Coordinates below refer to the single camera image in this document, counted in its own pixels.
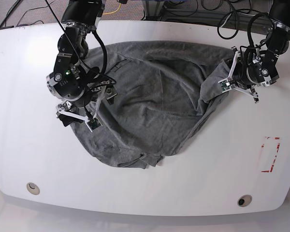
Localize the red tape rectangle marking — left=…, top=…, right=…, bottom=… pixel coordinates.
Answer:
left=259, top=137, right=281, bottom=173

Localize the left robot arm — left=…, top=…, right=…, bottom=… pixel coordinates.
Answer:
left=219, top=0, right=290, bottom=102

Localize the aluminium frame stand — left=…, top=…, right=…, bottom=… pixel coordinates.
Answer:
left=141, top=0, right=166, bottom=21

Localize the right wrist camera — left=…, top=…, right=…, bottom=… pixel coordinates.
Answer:
left=86, top=117, right=102, bottom=132

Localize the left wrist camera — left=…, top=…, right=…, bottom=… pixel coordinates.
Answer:
left=218, top=78, right=232, bottom=93

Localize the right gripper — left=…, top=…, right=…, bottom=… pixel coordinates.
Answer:
left=56, top=83, right=117, bottom=127

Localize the table cable grommet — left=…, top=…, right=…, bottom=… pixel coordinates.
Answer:
left=237, top=195, right=252, bottom=207
left=26, top=183, right=40, bottom=195

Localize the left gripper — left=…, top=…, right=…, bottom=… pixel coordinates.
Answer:
left=227, top=46, right=259, bottom=103

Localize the right table cable grommet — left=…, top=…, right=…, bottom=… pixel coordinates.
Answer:
left=237, top=195, right=252, bottom=207

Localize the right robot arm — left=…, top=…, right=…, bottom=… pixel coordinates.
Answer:
left=46, top=0, right=117, bottom=131

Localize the left table cable grommet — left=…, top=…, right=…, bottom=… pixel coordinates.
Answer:
left=26, top=183, right=40, bottom=195

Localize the yellow cable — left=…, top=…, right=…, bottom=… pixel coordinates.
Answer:
left=102, top=3, right=122, bottom=15

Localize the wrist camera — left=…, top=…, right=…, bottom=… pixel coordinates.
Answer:
left=86, top=117, right=102, bottom=132
left=218, top=78, right=232, bottom=93

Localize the grey t-shirt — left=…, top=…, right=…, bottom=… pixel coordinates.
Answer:
left=71, top=41, right=234, bottom=169

